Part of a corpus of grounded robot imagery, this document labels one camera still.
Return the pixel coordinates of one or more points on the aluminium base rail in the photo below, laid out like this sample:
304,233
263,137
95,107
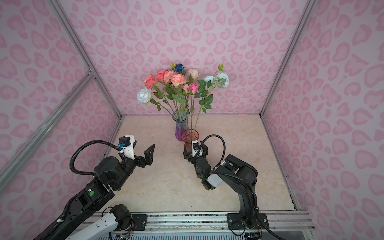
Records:
271,225

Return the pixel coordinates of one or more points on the purple blue glass vase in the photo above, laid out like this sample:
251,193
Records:
181,124

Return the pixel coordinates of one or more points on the pale blue carnation stem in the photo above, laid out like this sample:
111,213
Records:
204,95

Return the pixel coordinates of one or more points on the cream pink rose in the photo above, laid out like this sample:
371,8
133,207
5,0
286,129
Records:
193,74

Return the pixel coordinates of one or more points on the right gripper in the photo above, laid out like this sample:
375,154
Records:
205,151

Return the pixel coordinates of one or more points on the red grey glass vase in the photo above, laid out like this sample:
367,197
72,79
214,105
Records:
188,136

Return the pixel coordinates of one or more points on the peach peony stem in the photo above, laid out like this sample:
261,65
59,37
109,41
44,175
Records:
179,80

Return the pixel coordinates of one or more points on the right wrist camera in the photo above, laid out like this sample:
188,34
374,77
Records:
196,149

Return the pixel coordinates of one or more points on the pink red rose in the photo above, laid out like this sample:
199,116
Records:
151,85
164,91

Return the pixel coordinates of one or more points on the right aluminium frame post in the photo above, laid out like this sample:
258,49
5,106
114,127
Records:
308,11

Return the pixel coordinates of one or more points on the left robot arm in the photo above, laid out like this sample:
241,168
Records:
109,176

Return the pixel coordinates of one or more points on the left aluminium frame bar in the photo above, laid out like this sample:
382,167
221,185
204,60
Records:
23,155

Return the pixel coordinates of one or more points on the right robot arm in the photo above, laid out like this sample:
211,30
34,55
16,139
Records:
240,176

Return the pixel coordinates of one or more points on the white blue rose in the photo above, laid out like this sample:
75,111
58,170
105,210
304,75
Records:
145,96

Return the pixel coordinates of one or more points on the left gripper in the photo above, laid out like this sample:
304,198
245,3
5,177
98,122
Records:
148,159

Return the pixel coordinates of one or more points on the pink rosebud stem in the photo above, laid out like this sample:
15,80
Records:
186,96

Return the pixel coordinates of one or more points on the dark blue rose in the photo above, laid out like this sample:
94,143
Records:
179,68

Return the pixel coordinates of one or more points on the left corner aluminium post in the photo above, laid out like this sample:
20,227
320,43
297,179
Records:
80,48

